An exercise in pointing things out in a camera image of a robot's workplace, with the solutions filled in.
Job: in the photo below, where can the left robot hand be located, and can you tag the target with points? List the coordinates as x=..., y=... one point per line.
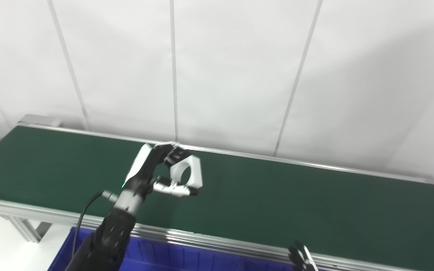
x=141, y=169

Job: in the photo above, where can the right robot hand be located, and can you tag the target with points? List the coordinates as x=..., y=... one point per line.
x=301, y=259

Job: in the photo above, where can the white square part with hole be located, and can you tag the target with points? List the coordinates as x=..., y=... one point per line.
x=196, y=173

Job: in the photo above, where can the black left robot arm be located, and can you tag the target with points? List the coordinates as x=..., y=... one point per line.
x=107, y=241

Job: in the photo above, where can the green conveyor belt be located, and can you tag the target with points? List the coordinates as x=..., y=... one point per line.
x=296, y=203
x=13, y=209

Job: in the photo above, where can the blue plastic bin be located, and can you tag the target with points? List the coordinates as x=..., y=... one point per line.
x=187, y=261

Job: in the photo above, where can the aluminium conveyor leg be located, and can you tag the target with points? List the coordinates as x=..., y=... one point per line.
x=26, y=229

